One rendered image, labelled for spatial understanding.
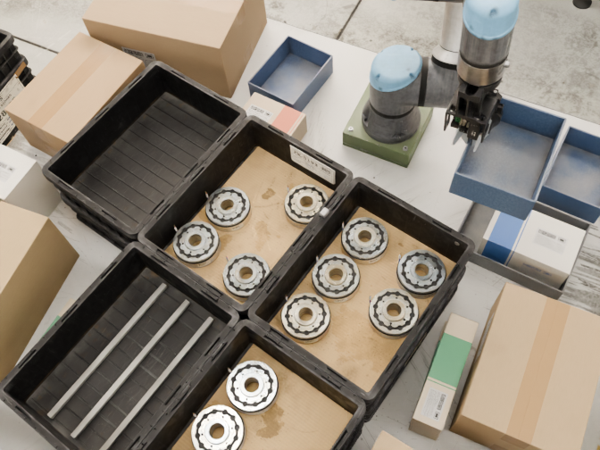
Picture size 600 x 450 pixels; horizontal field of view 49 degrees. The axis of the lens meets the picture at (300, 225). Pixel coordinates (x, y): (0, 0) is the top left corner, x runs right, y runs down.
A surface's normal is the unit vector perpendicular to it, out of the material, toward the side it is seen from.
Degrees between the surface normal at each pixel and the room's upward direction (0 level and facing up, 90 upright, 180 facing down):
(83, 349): 0
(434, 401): 0
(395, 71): 8
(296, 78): 0
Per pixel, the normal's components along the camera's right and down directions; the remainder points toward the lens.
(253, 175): -0.06, -0.47
